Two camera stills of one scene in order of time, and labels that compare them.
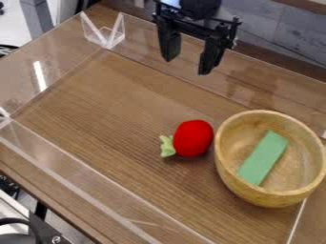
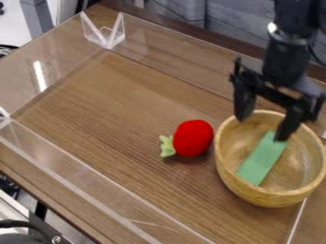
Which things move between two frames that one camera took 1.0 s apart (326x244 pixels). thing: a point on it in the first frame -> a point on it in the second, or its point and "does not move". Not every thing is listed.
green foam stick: (262, 157) does not move
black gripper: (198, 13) -> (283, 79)
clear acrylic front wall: (81, 193) does not move
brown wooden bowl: (297, 168) does not move
